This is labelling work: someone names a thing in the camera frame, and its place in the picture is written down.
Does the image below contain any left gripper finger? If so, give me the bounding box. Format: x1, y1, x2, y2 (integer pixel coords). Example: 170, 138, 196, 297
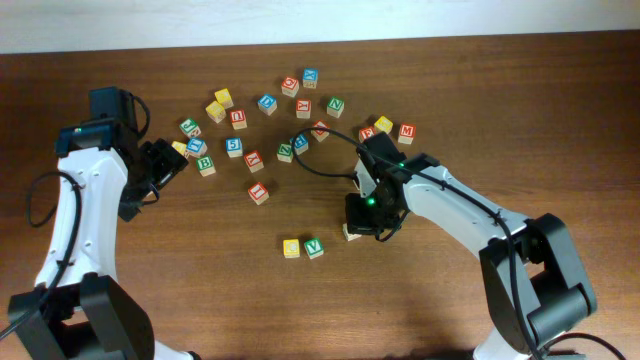
157, 139, 188, 175
144, 139, 183, 188

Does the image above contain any green R block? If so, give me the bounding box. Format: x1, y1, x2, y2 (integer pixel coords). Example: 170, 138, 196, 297
342, 223, 361, 241

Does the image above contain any green V block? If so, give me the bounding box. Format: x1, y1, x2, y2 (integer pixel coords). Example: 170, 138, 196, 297
304, 238, 324, 259

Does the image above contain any yellow C block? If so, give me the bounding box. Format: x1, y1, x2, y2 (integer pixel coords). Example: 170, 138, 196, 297
283, 239, 300, 259

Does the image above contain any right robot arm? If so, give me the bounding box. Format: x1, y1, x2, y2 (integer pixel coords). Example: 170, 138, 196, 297
345, 133, 597, 359

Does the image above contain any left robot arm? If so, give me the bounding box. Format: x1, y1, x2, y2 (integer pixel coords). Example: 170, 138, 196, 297
1, 87, 198, 359

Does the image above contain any yellow block left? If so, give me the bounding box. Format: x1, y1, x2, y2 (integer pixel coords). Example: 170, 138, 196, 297
171, 141, 188, 158

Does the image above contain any blue L block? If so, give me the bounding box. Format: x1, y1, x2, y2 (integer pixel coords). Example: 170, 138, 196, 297
186, 137, 208, 158

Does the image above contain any green B block centre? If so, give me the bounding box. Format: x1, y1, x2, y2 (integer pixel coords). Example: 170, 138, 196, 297
196, 155, 216, 177

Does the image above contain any green J block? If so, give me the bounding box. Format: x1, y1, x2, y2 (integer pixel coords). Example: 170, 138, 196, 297
179, 118, 201, 139

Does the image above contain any blue 5 block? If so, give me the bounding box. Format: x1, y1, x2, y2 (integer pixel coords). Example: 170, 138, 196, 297
225, 137, 243, 158

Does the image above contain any yellow block lower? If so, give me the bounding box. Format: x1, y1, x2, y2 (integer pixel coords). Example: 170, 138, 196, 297
205, 101, 226, 123

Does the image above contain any red U block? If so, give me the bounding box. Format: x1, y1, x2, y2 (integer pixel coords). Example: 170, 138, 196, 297
230, 109, 248, 130

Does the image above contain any red K block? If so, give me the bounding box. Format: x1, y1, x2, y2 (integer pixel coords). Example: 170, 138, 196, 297
244, 151, 264, 173

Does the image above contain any yellow block upper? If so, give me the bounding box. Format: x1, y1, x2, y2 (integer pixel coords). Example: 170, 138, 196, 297
214, 88, 234, 109

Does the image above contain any red E block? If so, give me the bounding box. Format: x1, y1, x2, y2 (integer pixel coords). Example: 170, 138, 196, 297
358, 126, 376, 143

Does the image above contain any red M block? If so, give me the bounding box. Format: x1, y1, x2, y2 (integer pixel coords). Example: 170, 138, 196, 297
398, 124, 416, 145

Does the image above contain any red I block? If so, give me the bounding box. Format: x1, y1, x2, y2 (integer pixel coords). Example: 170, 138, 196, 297
248, 182, 269, 205

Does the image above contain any yellow block near E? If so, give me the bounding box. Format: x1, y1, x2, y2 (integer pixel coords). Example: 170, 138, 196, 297
374, 116, 394, 134

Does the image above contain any red A block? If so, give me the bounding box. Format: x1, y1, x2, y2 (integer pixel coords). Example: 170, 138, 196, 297
310, 120, 330, 142

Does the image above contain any blue H block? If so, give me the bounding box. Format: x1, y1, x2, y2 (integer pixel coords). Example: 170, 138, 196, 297
290, 134, 309, 155

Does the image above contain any blue D block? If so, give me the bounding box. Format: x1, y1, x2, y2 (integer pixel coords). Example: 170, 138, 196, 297
257, 94, 277, 116

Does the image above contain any green Z block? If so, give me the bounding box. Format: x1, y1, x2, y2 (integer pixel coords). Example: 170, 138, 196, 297
277, 143, 293, 163

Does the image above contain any green N block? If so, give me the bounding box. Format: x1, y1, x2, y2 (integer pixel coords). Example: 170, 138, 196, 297
327, 96, 345, 118

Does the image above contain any red Y block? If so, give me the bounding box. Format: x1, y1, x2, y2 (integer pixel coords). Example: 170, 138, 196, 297
295, 99, 312, 119

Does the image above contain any red Q block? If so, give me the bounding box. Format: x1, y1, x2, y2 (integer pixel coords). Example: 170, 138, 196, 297
281, 76, 300, 98

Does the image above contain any blue X block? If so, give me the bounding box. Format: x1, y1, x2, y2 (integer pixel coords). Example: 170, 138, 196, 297
302, 68, 319, 89

